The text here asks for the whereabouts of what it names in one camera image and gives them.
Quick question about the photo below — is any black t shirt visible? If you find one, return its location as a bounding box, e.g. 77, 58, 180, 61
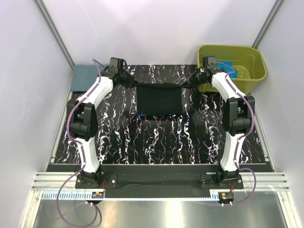
136, 83, 190, 117

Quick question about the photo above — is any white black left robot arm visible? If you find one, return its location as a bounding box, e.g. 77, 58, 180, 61
66, 57, 135, 188

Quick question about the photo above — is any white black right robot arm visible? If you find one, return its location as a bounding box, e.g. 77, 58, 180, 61
188, 56, 255, 188

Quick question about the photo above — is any blue t shirt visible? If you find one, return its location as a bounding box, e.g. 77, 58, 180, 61
217, 61, 238, 78

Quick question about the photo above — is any folded grey t shirt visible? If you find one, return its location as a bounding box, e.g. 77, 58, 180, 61
70, 65, 99, 92

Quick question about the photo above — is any olive green plastic tub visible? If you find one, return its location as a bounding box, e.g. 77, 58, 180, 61
197, 45, 267, 94

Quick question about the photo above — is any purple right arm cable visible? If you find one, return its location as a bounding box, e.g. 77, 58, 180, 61
197, 60, 257, 206

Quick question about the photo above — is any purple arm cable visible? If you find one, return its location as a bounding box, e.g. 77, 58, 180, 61
197, 60, 257, 206
57, 58, 103, 226

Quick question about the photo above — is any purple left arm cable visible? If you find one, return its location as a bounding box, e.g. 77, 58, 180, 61
57, 58, 103, 226

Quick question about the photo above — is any left rear frame post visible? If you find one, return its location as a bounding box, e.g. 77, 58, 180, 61
33, 0, 75, 69

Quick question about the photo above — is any frame post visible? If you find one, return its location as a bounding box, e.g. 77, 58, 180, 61
33, 0, 75, 69
251, 0, 285, 49

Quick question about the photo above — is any right rear frame post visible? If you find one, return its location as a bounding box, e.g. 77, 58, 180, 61
251, 0, 285, 49

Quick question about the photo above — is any white slotted cable duct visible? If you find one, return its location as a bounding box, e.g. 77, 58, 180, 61
42, 190, 234, 202

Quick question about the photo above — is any silver aluminium frame rail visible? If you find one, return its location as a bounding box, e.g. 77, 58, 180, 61
31, 172, 289, 191

